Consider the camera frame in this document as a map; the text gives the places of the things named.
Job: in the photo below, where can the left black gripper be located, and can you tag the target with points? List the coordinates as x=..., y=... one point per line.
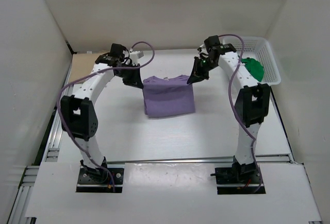
x=135, y=80

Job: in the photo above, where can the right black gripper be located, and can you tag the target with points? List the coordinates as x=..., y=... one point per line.
x=196, y=74

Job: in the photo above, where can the purple t shirt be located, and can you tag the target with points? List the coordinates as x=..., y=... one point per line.
x=168, y=97

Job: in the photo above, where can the beige t shirt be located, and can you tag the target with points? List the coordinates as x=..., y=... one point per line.
x=82, y=65

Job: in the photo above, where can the green t shirt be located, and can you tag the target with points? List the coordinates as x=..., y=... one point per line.
x=254, y=67

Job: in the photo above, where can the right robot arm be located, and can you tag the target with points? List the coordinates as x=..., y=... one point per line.
x=250, y=107

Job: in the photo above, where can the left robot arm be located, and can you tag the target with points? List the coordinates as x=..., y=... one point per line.
x=78, y=115

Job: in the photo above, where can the white plastic basket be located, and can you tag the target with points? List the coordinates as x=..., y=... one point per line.
x=259, y=49

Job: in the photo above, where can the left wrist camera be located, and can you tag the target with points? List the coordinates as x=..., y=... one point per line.
x=120, y=56

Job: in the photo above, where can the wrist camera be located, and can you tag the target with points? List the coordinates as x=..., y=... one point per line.
x=213, y=45
x=120, y=56

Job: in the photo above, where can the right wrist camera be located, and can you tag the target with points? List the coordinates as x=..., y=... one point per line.
x=213, y=45

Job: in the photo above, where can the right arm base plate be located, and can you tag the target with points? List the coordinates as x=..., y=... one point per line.
x=229, y=183

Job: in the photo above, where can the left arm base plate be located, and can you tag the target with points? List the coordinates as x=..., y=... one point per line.
x=87, y=183

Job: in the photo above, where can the aluminium frame rail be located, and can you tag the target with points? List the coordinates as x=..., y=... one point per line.
x=30, y=82

